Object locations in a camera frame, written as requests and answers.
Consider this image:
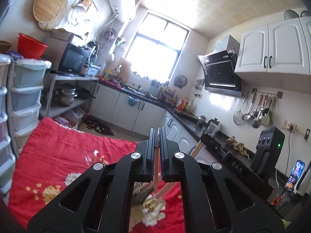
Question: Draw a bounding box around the hanging strainer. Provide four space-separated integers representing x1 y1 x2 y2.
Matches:
232 93 249 125

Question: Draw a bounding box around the black range hood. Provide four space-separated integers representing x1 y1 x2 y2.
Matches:
198 48 242 97

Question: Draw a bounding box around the chopsticks front pair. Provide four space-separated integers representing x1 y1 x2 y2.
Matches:
153 128 161 195

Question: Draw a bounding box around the metal kettle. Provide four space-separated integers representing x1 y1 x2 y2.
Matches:
206 118 220 137

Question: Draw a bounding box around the smartphone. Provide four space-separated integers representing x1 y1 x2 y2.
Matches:
284 160 305 191

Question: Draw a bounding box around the red plastic basin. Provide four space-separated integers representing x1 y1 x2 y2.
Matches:
17 33 48 59

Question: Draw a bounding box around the metal shelf rack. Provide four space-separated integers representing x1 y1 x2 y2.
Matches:
39 74 99 118

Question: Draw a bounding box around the white upper cabinet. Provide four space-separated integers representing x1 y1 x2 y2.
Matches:
235 18 310 75

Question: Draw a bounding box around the red floral tablecloth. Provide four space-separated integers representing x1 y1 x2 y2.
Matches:
8 118 185 232

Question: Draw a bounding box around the small wall fan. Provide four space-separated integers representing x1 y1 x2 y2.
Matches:
173 75 188 89

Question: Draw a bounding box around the black electric kettle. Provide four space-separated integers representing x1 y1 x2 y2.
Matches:
87 41 99 64

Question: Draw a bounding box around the wooden cutting board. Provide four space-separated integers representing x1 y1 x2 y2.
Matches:
119 58 131 83

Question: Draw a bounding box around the dark green utensil basket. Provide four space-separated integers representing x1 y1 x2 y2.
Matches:
131 182 154 207

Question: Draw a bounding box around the black microwave oven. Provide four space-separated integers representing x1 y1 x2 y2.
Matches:
43 37 91 76

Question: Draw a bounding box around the round bamboo tray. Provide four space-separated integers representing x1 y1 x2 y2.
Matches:
33 0 67 23

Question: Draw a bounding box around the stainless steel pot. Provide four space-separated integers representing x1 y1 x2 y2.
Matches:
58 83 78 106

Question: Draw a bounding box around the hanging ladle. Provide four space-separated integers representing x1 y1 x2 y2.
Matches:
242 93 256 121

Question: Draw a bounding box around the right plastic drawer tower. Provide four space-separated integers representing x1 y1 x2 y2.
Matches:
7 58 51 156

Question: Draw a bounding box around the left plastic drawer tower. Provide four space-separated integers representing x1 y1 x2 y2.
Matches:
0 54 16 195

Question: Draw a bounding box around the plastic drawer tower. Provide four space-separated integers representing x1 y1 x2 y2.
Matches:
7 58 51 156
0 54 16 195

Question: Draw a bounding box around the wicker basket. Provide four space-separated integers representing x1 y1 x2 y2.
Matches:
0 41 12 54

